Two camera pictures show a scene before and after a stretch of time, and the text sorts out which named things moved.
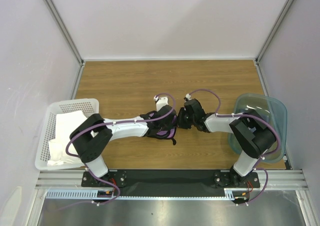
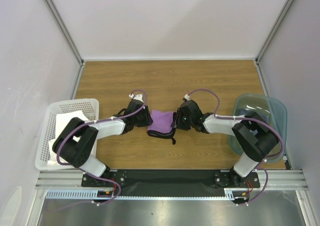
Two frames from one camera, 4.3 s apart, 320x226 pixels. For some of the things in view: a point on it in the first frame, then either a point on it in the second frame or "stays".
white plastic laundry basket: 48,128 stays
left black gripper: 169,126 to 147,119
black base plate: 172,182 stays
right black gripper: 186,119 stays
